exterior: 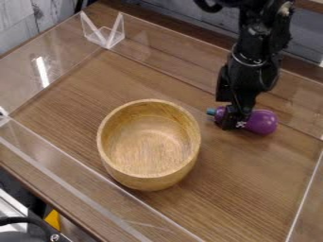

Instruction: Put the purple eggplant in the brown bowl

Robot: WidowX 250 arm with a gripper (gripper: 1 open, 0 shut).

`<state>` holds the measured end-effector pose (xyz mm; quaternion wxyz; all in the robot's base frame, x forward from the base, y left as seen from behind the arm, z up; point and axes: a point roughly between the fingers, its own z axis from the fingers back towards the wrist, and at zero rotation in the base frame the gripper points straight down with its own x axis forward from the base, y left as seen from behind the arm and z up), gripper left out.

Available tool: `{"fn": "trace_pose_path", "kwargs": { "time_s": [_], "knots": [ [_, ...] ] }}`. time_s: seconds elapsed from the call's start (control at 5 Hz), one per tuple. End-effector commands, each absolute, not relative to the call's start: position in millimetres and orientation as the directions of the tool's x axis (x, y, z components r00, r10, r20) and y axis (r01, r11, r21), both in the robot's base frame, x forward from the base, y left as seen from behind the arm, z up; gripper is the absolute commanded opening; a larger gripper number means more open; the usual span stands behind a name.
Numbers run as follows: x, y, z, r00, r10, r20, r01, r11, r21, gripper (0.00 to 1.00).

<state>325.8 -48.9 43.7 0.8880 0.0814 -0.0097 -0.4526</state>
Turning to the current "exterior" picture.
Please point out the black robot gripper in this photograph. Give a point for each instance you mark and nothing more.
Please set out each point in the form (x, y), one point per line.
(243, 79)

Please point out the purple toy eggplant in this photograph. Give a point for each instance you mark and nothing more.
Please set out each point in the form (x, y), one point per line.
(261, 123)

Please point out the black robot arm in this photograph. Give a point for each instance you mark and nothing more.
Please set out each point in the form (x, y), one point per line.
(263, 26)

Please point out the brown wooden bowl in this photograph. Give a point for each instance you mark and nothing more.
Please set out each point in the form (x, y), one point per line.
(149, 141)

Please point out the yellow black equipment base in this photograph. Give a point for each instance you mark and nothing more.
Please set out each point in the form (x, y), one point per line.
(44, 227)

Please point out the clear acrylic corner bracket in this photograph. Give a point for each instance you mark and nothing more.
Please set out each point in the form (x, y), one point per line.
(103, 36)

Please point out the clear acrylic tray wall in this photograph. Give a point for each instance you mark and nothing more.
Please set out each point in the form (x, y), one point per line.
(82, 192)

